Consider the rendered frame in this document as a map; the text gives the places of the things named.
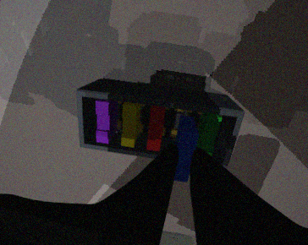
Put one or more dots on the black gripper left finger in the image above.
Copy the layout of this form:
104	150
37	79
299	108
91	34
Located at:
133	215

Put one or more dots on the red fuse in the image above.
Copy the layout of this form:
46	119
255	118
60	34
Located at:
155	128

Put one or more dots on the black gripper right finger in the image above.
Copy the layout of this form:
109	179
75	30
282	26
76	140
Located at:
226	212

